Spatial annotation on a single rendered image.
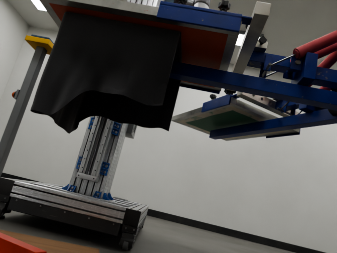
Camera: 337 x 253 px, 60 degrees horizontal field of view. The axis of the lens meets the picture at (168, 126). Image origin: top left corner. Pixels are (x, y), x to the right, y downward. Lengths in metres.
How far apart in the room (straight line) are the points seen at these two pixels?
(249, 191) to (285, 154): 0.90
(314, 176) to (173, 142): 2.42
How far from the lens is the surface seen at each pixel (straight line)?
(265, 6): 1.12
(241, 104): 1.80
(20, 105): 1.60
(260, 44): 1.37
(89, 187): 2.12
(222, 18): 1.11
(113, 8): 1.18
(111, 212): 1.76
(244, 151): 5.19
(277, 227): 5.24
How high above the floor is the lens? 0.33
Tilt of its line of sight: 14 degrees up
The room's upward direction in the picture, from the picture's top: 14 degrees clockwise
